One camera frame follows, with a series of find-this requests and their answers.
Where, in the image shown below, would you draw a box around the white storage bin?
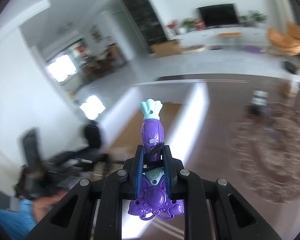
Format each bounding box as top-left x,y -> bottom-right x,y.
99,81 -> 208,240

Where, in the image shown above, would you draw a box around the black printed cardboard box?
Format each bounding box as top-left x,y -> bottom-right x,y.
248,89 -> 269,115

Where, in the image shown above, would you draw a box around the black flat television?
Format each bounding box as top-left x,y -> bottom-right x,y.
198,3 -> 239,28

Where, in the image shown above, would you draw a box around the dark glass display cabinet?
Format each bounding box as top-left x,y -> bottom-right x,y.
119,0 -> 167,54

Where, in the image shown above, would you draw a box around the purple toy wand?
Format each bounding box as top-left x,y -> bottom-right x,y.
128,99 -> 184,220

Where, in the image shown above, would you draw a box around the orange lounge chair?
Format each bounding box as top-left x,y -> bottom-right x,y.
267,22 -> 300,56

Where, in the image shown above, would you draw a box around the wooden bench with hairpin legs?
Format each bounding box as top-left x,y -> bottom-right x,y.
217,32 -> 242,38

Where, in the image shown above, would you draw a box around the green potted plant right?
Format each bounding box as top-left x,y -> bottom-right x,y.
248,10 -> 268,28

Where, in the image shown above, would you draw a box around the green plant beside flowers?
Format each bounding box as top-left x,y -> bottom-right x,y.
182,18 -> 197,32

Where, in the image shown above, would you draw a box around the person's left hand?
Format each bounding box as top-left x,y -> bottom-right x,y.
32,190 -> 67,223

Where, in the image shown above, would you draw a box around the cardboard box on floor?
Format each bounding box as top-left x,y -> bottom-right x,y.
150,40 -> 181,58

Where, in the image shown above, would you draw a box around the white low tv cabinet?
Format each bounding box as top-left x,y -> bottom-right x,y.
170,27 -> 270,47

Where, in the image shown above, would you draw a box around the red flowers in white vase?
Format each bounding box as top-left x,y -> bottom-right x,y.
166,20 -> 180,36

